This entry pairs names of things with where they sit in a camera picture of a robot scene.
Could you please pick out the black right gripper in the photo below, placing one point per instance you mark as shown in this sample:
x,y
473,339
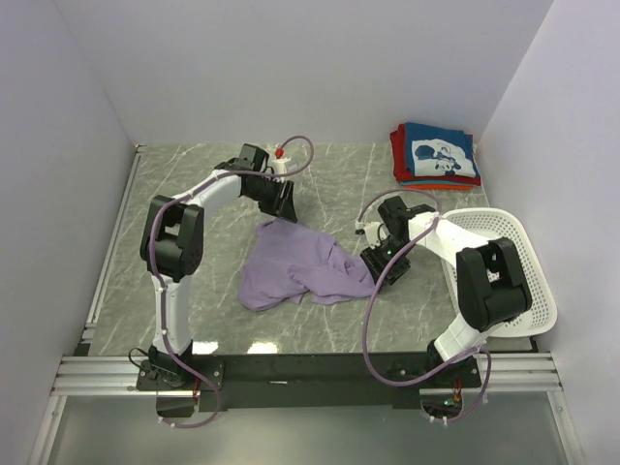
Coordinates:
x,y
372,259

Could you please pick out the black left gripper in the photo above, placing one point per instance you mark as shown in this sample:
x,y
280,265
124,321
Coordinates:
x,y
287,209

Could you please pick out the purple t shirt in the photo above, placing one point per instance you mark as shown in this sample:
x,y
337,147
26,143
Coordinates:
x,y
290,261

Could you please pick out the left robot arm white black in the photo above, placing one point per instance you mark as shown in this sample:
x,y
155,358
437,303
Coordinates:
x,y
172,243

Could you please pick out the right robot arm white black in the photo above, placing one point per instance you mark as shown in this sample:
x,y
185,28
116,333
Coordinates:
x,y
491,286

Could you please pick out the orange folded t shirt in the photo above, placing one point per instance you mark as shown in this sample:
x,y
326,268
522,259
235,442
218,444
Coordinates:
x,y
439,186

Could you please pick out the red folded t shirt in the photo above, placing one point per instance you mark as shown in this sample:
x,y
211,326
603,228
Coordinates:
x,y
401,174

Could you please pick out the blue printed folded t shirt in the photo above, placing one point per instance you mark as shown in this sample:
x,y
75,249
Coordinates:
x,y
438,152

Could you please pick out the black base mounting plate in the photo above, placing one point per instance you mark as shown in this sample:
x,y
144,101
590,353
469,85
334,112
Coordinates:
x,y
292,381

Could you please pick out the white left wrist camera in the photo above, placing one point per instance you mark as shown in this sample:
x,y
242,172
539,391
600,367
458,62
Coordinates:
x,y
281,164

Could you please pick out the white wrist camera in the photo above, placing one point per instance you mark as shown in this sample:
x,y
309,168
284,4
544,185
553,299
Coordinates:
x,y
281,164
371,231

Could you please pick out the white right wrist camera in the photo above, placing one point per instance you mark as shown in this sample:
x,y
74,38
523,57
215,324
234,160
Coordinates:
x,y
371,231

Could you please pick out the aluminium front rail frame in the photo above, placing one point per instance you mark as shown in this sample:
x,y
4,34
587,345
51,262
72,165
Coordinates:
x,y
112,376

